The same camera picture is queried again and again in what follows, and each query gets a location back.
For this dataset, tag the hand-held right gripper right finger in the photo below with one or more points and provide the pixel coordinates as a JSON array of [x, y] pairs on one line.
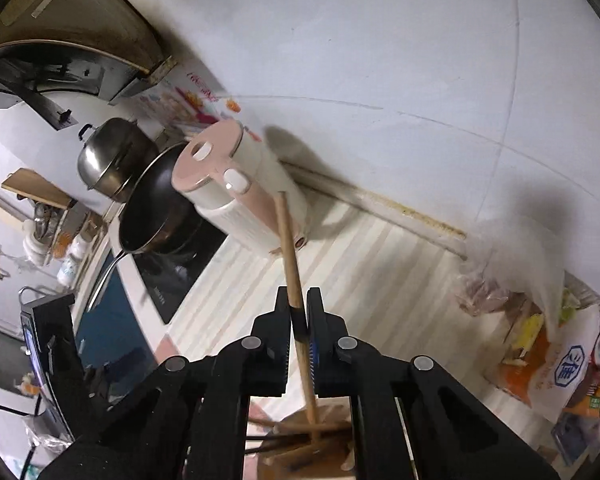
[[314, 345]]

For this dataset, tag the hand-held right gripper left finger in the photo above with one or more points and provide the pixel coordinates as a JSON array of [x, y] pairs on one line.
[[284, 330]]

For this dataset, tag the wooden chopstick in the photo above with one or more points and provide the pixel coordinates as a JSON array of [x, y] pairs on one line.
[[290, 427], [325, 446], [290, 260]]

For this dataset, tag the wooden chopstick holder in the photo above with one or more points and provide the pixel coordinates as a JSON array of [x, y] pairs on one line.
[[330, 457]]

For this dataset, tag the person's left hand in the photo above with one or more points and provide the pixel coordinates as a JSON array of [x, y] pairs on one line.
[[110, 460]]

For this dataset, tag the blue cabinet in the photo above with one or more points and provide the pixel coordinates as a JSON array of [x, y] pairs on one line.
[[115, 320]]

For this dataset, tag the striped cat print table mat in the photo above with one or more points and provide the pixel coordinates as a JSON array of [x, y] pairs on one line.
[[380, 285]]

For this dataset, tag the white plastic bottle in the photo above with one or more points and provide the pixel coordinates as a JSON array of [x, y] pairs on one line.
[[72, 262]]

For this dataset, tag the black induction cooker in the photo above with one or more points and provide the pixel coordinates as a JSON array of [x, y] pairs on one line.
[[180, 270]]

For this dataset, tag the cream ribbed electric kettle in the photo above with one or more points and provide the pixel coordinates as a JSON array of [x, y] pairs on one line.
[[260, 200]]

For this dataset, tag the wooden cutting board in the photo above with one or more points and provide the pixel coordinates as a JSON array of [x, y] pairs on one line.
[[35, 185]]

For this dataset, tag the black frying pan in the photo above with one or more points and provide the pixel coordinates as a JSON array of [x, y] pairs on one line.
[[150, 210]]

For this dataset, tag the clear plastic bag of nuts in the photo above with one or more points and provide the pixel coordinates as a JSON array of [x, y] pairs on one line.
[[485, 295]]

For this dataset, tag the steel pot with lid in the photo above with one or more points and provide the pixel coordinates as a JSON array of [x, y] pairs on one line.
[[110, 160]]

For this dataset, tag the white bag with blue hexagon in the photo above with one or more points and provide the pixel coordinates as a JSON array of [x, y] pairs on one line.
[[565, 370]]

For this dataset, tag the range hood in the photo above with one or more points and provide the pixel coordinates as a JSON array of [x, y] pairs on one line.
[[55, 75]]

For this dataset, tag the orange and yellow box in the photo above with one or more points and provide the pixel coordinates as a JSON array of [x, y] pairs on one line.
[[585, 402]]

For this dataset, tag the wooden wall cabinet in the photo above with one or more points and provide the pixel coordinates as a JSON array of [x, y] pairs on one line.
[[80, 10]]

